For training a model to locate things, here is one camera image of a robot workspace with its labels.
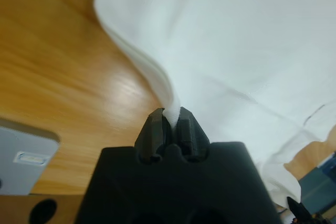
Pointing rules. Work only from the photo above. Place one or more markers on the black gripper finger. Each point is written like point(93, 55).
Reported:
point(193, 137)
point(299, 213)
point(152, 137)

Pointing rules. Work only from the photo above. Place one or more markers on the white t-shirt with black logo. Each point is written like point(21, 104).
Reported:
point(236, 37)

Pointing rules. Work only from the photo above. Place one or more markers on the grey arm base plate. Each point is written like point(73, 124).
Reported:
point(23, 161)

